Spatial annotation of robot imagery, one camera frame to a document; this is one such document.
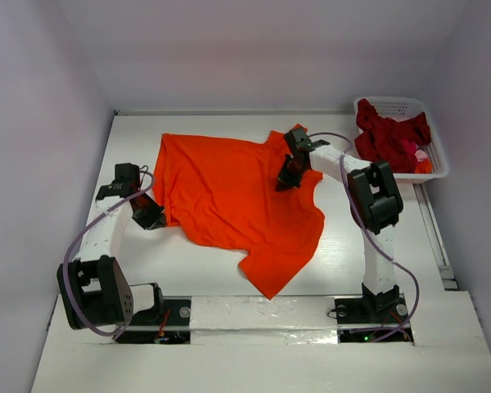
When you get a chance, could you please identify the orange t shirt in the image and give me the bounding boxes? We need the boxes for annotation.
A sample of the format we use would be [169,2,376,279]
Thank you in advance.
[153,131,325,299]

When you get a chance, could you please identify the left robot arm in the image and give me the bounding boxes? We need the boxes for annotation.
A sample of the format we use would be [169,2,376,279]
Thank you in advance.
[56,163,167,337]

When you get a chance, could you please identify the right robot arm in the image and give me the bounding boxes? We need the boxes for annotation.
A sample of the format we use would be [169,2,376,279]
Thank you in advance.
[276,126,403,323]

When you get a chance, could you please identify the dark red t shirt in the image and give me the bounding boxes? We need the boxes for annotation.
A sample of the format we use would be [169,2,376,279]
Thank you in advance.
[354,98,431,174]

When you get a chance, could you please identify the white plastic basket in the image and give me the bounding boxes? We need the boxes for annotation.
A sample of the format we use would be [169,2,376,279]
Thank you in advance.
[354,96,449,183]

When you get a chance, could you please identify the pink garment in basket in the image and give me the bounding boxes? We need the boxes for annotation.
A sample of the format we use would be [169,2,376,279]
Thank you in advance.
[400,139,428,164]

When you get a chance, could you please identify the small orange garment in basket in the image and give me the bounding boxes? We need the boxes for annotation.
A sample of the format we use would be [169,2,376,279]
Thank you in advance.
[415,158,432,174]

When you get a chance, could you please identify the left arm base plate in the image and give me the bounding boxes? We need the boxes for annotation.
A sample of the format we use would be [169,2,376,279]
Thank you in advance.
[115,297,191,345]

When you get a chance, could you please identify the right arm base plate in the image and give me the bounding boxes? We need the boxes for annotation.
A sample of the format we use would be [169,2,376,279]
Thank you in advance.
[327,294,414,343]

